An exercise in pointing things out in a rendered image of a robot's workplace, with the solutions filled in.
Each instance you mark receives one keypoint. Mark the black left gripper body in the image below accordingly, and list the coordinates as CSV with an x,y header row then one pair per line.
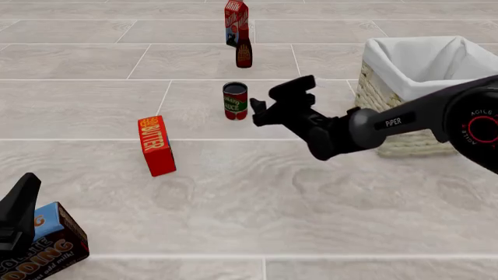
x,y
8,241

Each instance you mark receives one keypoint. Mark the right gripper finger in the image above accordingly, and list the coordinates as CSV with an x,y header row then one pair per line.
x,y
259,107
266,119

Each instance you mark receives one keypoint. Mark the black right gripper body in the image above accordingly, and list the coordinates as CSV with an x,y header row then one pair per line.
x,y
292,112

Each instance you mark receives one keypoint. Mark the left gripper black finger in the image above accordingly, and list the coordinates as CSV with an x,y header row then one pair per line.
x,y
21,204

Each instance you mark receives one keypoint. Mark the tomato sauce can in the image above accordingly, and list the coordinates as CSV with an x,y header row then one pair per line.
x,y
235,102

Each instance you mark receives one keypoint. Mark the dark red sauce bottle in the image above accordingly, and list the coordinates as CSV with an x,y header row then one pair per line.
x,y
244,55

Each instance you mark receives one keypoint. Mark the woven cream basket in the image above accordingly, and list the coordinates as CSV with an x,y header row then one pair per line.
x,y
370,93

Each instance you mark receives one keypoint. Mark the white cloth basket liner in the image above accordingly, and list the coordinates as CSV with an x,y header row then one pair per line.
x,y
428,64

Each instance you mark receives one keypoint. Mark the chocolate pudding box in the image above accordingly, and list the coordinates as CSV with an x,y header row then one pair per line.
x,y
54,251

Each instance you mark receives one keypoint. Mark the red milk carton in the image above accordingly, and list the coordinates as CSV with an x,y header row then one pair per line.
x,y
232,17

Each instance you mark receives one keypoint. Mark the red butter box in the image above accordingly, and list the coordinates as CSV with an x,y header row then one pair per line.
x,y
155,146

